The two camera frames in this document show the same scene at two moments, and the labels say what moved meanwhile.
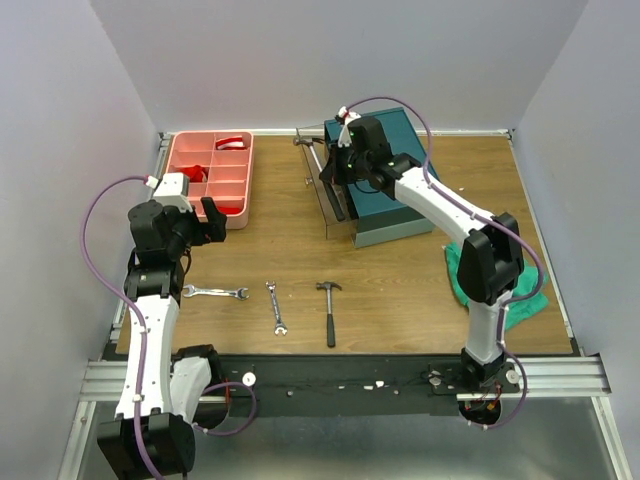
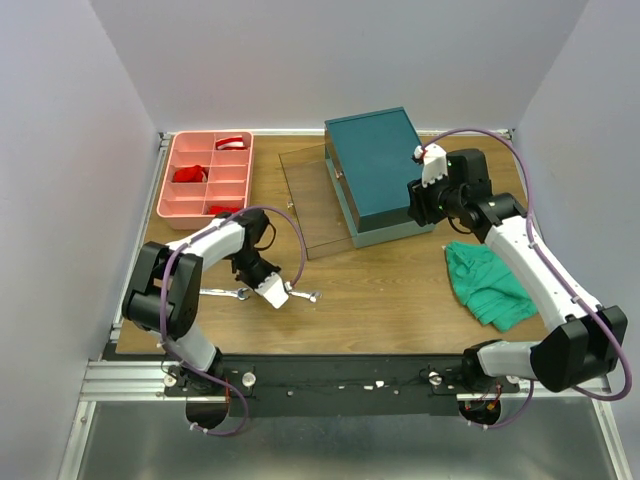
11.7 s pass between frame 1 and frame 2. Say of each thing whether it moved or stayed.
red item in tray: stayed
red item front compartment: stayed
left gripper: moved
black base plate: stayed
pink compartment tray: stayed
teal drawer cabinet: stayed
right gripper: moved
